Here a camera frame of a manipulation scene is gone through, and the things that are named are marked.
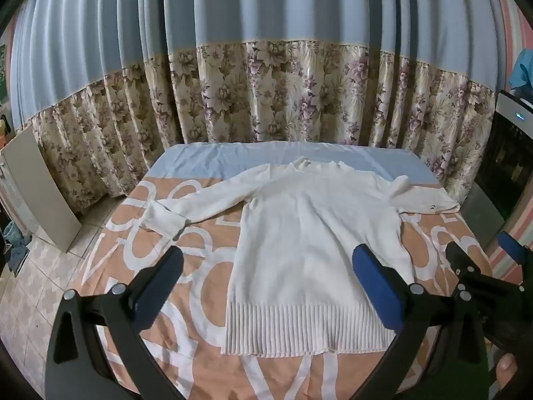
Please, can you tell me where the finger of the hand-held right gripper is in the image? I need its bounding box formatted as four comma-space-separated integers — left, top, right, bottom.
497, 231, 533, 269
445, 241, 527, 301

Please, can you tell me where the person's right hand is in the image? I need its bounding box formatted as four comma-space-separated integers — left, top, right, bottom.
493, 352, 522, 400

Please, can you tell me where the white knit sweater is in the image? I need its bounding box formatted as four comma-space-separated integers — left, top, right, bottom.
142, 156, 461, 359

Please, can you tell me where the peach and blue printed blanket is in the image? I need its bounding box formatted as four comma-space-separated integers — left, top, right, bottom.
81, 141, 494, 400

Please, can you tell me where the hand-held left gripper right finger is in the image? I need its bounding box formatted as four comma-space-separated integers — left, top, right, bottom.
351, 244, 491, 400

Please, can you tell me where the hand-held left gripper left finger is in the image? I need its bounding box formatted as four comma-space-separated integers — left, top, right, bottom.
44, 246, 186, 400

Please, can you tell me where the white leaning board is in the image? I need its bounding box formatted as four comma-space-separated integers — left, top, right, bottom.
0, 125, 83, 254

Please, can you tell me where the dark water dispenser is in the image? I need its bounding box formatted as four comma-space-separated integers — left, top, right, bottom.
460, 89, 533, 255

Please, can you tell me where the teal cloth pile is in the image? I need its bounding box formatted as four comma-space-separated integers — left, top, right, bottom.
2, 221, 32, 278

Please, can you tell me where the blue floral curtain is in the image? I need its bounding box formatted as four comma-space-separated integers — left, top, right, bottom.
8, 0, 506, 217

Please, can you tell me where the blue hanging cloth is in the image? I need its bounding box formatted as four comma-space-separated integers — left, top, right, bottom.
509, 48, 533, 90

